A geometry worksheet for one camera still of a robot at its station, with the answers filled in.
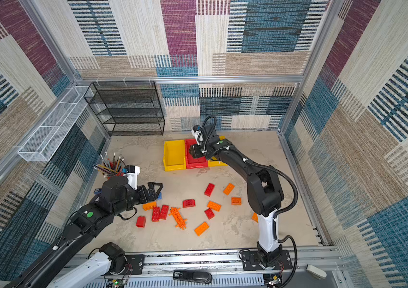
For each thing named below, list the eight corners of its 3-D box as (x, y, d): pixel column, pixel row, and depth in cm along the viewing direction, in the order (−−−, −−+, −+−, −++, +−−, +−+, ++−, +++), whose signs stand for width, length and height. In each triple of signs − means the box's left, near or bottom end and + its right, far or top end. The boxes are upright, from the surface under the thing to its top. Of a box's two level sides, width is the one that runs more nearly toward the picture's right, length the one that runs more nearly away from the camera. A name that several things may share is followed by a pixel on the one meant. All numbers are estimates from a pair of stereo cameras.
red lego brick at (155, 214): (152, 221, 86) (150, 219, 84) (154, 209, 90) (153, 206, 88) (158, 221, 86) (157, 219, 84) (160, 209, 90) (159, 206, 88)
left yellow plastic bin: (162, 172, 104) (159, 165, 98) (167, 147, 116) (164, 139, 110) (185, 172, 104) (184, 164, 98) (187, 147, 116) (186, 139, 110)
